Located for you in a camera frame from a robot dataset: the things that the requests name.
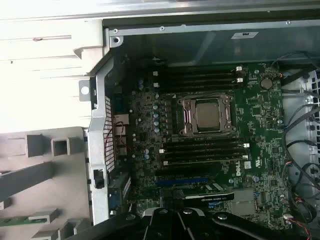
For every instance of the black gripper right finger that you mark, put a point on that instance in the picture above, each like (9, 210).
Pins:
(195, 225)

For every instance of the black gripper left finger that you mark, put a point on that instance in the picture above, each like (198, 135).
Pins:
(130, 226)

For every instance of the green RAM stick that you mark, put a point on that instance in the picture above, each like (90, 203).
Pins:
(12, 221)

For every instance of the RAM slot with white clips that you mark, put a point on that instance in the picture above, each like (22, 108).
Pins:
(225, 81)
(232, 145)
(246, 157)
(225, 69)

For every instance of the black graphics card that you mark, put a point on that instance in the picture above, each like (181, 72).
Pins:
(220, 197)

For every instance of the blue expansion slot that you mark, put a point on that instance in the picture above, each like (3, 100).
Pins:
(182, 182)

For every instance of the black expansion slot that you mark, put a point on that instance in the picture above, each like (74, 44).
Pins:
(187, 173)

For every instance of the grey parts rack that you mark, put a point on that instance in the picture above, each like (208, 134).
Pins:
(70, 190)

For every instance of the metal CPU socket cover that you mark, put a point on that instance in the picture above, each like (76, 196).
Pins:
(188, 117)

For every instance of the black and silver PC case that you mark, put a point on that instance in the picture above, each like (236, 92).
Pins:
(100, 120)

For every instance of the silver CPU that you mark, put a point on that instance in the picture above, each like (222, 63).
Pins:
(209, 115)

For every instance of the green motherboard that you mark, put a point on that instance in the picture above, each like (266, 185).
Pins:
(262, 130)

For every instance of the round silver coin battery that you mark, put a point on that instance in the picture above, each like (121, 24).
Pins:
(266, 83)

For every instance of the silver perforated drive cage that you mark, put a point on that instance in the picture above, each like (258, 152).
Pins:
(313, 100)

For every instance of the white label sticker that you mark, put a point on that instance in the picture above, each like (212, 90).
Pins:
(245, 35)

